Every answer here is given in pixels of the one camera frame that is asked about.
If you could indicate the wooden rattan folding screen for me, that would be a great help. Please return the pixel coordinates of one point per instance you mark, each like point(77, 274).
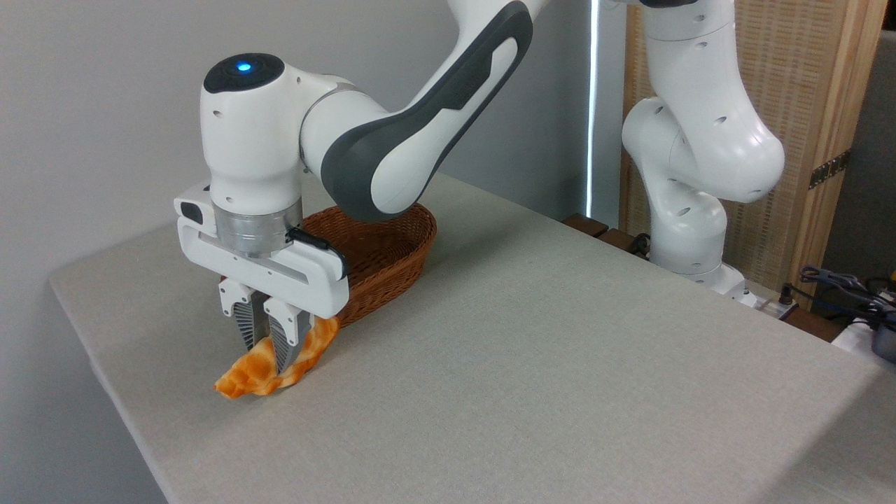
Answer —
point(798, 70)

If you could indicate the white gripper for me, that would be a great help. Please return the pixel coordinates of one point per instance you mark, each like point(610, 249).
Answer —
point(308, 283)

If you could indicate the long orange croissant bread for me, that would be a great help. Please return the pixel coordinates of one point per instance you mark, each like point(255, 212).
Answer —
point(245, 378)

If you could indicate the brown wicker oval basket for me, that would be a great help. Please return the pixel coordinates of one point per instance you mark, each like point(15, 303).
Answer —
point(392, 259)

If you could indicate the black power plug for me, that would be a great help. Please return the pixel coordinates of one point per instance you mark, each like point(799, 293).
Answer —
point(787, 294)

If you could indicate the grey device box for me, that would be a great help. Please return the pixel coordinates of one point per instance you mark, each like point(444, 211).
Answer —
point(885, 344)

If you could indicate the brass screen hinge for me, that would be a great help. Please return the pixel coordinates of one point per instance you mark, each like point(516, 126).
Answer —
point(829, 169)

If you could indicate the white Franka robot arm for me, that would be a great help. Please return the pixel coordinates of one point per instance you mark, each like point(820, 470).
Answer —
point(392, 140)

